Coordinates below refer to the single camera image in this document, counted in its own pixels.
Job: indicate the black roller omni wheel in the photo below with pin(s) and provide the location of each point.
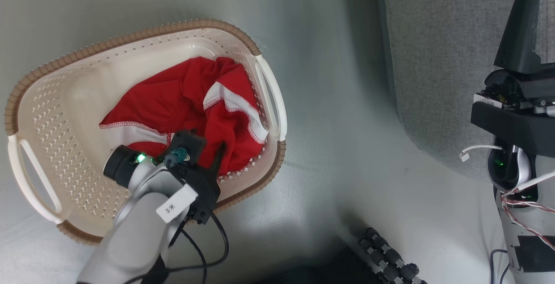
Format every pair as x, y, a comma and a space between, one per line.
388, 256

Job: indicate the white paper label tag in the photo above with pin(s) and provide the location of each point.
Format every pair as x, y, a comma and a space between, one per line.
175, 204

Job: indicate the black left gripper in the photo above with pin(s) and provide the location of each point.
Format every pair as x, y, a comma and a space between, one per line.
206, 188

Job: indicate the cream perforated laundry basket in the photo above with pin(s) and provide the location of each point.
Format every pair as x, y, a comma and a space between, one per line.
65, 115

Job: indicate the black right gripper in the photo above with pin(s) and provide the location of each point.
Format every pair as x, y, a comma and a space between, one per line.
520, 119

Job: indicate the red white-trimmed sports garment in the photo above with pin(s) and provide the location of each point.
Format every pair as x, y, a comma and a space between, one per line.
173, 97

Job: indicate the dark robot base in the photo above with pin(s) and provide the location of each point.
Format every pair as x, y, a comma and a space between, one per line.
329, 269

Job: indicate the grey fabric sofa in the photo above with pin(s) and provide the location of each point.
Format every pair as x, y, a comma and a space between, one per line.
446, 58

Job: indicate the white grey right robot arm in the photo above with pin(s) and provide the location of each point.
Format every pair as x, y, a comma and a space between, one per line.
520, 232

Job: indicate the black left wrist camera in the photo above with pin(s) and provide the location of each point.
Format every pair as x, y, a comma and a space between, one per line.
188, 143

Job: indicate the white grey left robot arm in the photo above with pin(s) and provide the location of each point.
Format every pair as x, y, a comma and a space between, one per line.
138, 232

